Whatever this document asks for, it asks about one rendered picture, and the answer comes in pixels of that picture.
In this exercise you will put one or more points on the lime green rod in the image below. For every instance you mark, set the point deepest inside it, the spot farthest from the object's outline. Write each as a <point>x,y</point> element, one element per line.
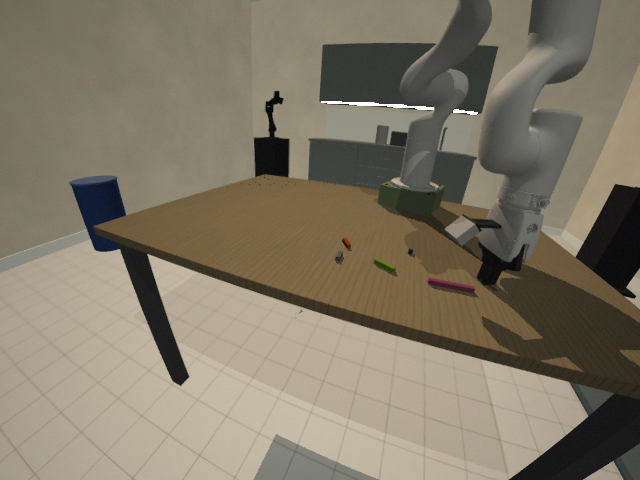
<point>384,265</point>

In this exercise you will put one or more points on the pink rod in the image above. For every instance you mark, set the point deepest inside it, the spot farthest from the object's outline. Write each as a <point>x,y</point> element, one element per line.
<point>451,285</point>

